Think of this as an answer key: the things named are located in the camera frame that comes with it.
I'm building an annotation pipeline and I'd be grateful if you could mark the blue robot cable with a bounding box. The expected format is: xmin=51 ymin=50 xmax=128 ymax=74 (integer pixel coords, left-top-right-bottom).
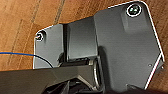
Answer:
xmin=0 ymin=51 xmax=52 ymax=70

